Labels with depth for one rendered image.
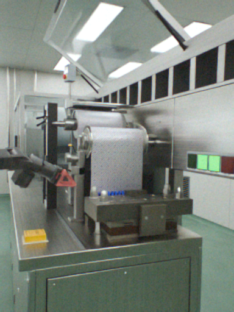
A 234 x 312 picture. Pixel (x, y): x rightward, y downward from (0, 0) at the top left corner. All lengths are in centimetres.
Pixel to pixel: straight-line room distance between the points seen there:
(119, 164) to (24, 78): 575
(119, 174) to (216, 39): 63
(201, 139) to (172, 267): 48
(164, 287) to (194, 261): 15
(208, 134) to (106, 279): 60
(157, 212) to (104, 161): 31
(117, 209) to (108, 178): 22
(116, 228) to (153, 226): 14
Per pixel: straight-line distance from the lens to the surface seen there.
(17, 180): 113
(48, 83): 688
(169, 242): 109
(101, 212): 101
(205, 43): 114
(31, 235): 105
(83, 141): 121
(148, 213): 106
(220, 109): 101
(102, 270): 102
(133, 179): 125
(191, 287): 121
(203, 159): 105
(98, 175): 119
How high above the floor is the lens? 125
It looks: 3 degrees down
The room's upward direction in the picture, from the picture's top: 1 degrees clockwise
